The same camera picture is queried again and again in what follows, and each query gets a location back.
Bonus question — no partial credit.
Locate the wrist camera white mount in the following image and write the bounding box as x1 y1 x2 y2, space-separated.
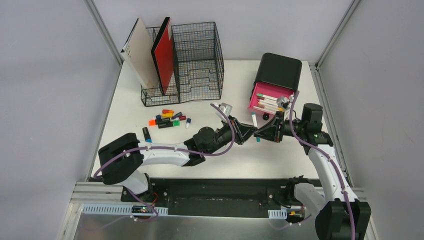
276 94 295 111
218 102 233 117

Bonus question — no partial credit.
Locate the blue cap white marker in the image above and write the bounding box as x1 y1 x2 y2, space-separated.
185 118 192 129

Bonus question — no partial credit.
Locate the orange cap black marker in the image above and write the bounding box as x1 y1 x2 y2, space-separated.
148 118 171 126

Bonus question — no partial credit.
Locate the black blue marker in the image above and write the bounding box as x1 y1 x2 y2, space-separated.
142 127 152 143

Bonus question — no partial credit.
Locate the black pink drawer unit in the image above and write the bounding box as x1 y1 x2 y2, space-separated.
247 52 303 114

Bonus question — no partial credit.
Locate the red brown cap marker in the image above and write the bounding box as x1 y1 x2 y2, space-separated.
258 97 278 107

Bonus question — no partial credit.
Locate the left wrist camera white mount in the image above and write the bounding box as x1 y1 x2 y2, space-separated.
218 102 233 117

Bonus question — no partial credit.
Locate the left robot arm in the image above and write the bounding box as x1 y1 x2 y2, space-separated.
93 116 258 203

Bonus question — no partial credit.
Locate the yellow cap white marker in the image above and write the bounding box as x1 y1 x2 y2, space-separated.
253 106 284 115

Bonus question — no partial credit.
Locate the white A4 folder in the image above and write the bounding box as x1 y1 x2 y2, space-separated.
120 18 159 89

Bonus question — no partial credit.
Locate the black mounting base plate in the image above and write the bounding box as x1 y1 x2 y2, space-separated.
139 177 296 218

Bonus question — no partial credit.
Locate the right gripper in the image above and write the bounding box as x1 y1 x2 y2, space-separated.
253 111 306 143

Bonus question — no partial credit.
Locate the brown cap white marker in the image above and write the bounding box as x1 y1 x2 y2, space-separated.
254 104 283 114

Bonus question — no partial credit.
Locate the black wire mesh desk organizer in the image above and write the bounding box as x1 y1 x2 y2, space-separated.
140 21 225 107

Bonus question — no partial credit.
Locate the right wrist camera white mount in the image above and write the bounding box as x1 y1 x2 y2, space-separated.
276 94 295 111

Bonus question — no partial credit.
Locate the yellow highlighter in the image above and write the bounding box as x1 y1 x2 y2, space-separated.
161 112 174 118

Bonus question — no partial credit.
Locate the teal cap white marker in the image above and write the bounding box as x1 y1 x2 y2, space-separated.
251 112 261 143

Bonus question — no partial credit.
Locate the green cap black marker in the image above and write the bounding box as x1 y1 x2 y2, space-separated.
158 120 180 129

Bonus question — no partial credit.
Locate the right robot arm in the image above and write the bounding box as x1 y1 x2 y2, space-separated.
254 103 372 240

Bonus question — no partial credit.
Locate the red A4 folder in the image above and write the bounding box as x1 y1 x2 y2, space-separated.
151 16 174 95

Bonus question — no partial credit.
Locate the purple cap white marker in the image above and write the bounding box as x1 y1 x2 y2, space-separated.
258 100 279 108

